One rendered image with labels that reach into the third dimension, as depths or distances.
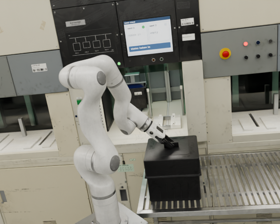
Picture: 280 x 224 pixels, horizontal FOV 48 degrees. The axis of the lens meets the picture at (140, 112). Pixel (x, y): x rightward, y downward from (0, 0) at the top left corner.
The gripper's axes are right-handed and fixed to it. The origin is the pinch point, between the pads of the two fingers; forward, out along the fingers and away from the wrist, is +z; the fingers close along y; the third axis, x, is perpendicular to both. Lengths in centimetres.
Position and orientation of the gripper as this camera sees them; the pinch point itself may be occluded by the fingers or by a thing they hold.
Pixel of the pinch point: (170, 143)
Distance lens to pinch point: 175.5
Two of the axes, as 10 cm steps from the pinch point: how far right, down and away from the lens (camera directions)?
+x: -6.1, 7.2, 3.4
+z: 7.8, 6.1, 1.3
